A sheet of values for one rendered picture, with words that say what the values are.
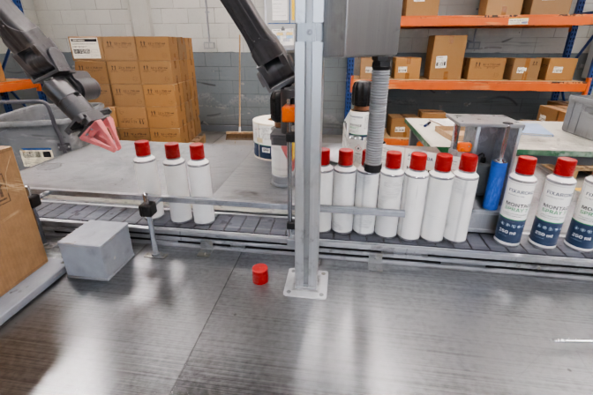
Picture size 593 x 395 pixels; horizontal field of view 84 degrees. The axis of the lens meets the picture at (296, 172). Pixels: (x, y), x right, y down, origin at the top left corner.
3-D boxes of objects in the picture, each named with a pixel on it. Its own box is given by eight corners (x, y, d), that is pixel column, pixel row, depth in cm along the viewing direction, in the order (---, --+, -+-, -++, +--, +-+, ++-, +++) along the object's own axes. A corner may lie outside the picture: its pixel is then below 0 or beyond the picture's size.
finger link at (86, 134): (136, 137, 84) (108, 108, 82) (118, 145, 77) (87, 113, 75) (120, 153, 86) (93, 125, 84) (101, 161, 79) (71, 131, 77)
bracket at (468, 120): (503, 117, 81) (504, 114, 81) (525, 128, 71) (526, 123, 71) (445, 116, 83) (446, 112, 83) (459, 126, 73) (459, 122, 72)
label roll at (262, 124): (276, 164, 125) (275, 127, 120) (244, 153, 139) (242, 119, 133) (311, 153, 139) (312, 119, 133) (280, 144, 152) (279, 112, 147)
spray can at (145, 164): (168, 212, 90) (156, 138, 83) (158, 221, 85) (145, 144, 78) (150, 211, 91) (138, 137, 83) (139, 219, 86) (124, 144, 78)
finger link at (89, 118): (133, 138, 83) (105, 109, 81) (115, 145, 76) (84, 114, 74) (117, 154, 85) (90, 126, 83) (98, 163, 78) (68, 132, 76)
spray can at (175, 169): (195, 215, 88) (186, 140, 81) (187, 225, 83) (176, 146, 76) (177, 213, 89) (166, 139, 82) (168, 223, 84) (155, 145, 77)
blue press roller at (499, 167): (490, 219, 82) (505, 156, 76) (495, 227, 79) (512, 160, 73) (476, 219, 82) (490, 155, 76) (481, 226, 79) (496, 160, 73)
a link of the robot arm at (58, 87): (33, 89, 75) (46, 72, 74) (57, 86, 82) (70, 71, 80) (56, 113, 76) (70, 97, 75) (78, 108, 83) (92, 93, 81)
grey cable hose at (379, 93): (380, 167, 66) (391, 55, 58) (382, 175, 62) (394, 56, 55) (362, 167, 66) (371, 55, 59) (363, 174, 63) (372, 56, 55)
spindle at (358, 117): (369, 150, 139) (374, 79, 129) (370, 156, 131) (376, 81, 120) (347, 149, 140) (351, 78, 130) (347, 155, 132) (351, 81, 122)
